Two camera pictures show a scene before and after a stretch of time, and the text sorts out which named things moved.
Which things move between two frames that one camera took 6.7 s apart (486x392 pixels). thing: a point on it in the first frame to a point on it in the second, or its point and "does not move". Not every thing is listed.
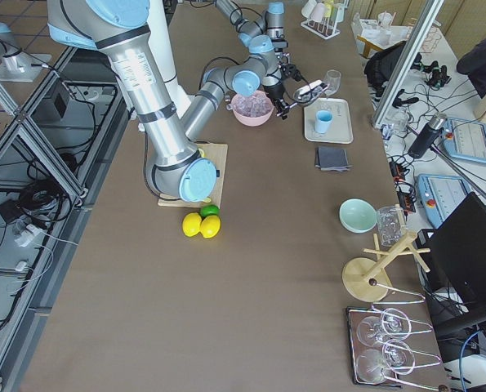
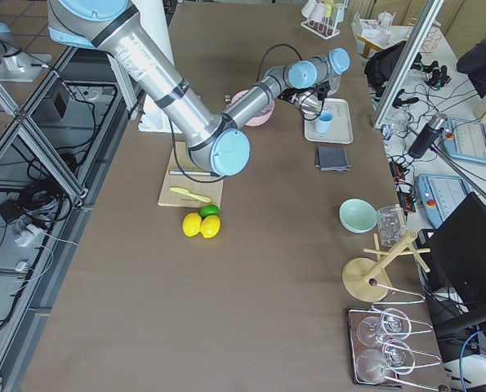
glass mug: x=389 y=221 does not move
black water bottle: x=428 y=135 does not move
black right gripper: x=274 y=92 to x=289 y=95
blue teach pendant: x=468 y=140 does not move
